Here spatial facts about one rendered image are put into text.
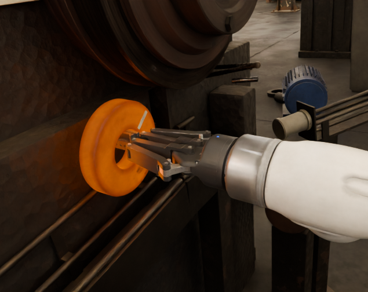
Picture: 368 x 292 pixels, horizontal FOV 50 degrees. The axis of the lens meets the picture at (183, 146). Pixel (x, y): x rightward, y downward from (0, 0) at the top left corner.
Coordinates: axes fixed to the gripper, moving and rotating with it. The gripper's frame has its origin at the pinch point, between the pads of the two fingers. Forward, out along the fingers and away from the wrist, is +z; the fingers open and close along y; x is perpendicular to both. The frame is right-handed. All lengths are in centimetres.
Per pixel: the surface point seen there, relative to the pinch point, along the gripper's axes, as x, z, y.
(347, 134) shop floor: -85, -3, 212
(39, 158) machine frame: -0.2, 6.7, -10.7
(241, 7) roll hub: 17.3, -10.7, 22.8
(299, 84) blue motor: -57, 32, 217
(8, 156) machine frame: 2.2, 7.0, -15.1
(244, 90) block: -4.5, -3.1, 42.7
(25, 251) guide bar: -11.7, 4.9, -17.7
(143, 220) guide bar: -14.4, -3.6, -0.8
